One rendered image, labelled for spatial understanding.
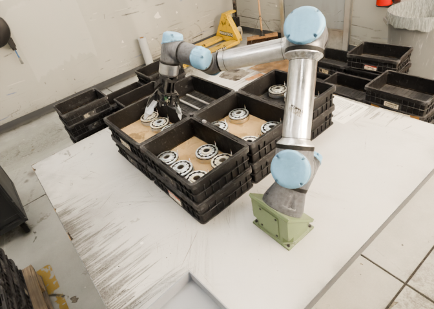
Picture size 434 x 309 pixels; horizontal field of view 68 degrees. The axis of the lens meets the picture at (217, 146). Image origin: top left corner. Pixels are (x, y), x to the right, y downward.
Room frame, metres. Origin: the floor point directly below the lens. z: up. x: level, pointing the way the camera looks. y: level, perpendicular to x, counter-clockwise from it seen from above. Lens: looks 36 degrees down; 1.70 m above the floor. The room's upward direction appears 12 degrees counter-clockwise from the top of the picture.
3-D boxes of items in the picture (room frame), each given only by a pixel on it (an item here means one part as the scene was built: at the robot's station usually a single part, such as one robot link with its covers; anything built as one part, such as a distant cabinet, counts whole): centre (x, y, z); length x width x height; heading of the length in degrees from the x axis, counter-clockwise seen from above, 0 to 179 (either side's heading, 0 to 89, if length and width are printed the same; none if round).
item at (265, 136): (1.26, -0.15, 0.92); 0.40 x 0.30 x 0.02; 33
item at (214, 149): (1.13, 0.05, 0.86); 0.10 x 0.10 x 0.01
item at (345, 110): (1.52, -0.69, 0.70); 0.33 x 0.23 x 0.01; 32
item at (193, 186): (1.10, 0.10, 0.92); 0.40 x 0.30 x 0.02; 33
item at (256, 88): (1.43, -0.40, 0.87); 0.40 x 0.30 x 0.11; 33
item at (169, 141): (1.10, 0.10, 0.87); 0.40 x 0.30 x 0.11; 33
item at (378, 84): (1.76, -1.28, 0.37); 0.40 x 0.30 x 0.45; 32
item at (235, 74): (2.23, -0.23, 0.71); 0.22 x 0.19 x 0.01; 32
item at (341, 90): (2.10, -1.07, 0.31); 0.40 x 0.30 x 0.34; 32
